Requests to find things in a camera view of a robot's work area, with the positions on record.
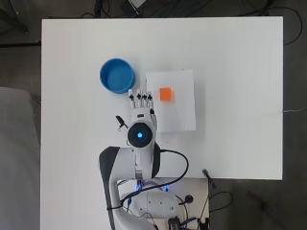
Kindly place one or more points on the black microphone stand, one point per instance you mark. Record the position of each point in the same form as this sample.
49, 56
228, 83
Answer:
208, 179

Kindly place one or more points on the blue round tub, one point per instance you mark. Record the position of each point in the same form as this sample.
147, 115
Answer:
117, 76

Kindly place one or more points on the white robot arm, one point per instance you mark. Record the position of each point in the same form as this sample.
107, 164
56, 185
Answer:
140, 150

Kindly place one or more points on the orange cube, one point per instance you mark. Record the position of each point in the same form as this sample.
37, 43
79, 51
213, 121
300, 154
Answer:
165, 94

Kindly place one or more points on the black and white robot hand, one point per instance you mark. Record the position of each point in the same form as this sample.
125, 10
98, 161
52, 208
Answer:
141, 105

